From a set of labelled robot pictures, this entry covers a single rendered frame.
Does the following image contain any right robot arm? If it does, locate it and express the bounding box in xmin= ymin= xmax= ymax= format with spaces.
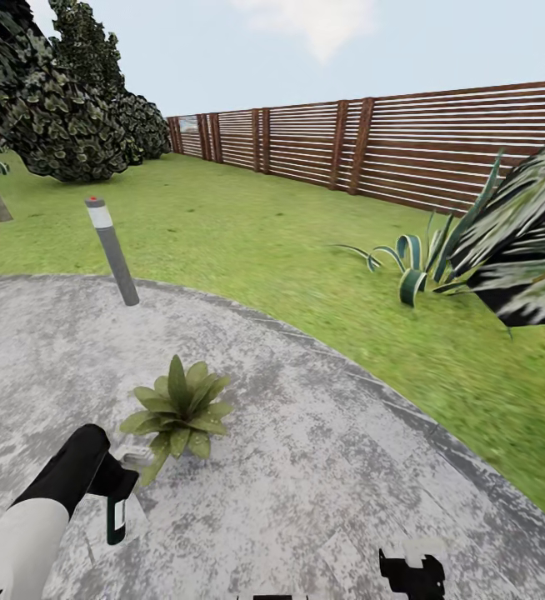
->
xmin=379 ymin=538 xmax=447 ymax=600

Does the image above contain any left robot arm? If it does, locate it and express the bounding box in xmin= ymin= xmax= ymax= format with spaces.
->
xmin=0 ymin=422 xmax=154 ymax=600

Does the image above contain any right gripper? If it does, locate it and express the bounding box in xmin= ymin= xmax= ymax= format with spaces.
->
xmin=379 ymin=548 xmax=445 ymax=600

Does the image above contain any insectifuge atomizer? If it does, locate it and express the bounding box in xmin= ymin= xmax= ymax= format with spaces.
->
xmin=107 ymin=497 xmax=127 ymax=546

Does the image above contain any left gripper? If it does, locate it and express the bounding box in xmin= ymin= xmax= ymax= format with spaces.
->
xmin=87 ymin=457 xmax=140 ymax=499

